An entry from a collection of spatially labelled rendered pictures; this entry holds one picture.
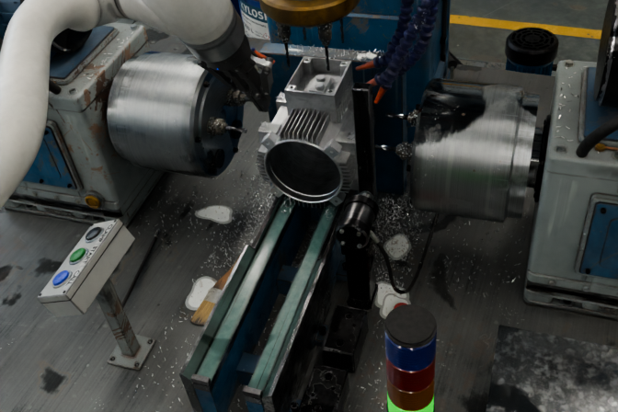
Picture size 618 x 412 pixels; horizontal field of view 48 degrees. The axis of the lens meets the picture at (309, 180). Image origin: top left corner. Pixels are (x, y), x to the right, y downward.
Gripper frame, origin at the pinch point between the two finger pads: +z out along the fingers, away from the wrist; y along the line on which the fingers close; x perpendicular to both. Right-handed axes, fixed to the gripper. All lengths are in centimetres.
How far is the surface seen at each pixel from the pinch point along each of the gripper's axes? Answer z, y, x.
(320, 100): 9.7, -7.9, -4.7
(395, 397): -14, -35, 44
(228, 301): 10.8, 0.0, 34.9
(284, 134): 8.3, -3.2, 3.5
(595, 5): 236, -66, -172
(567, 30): 222, -54, -148
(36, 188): 25, 58, 19
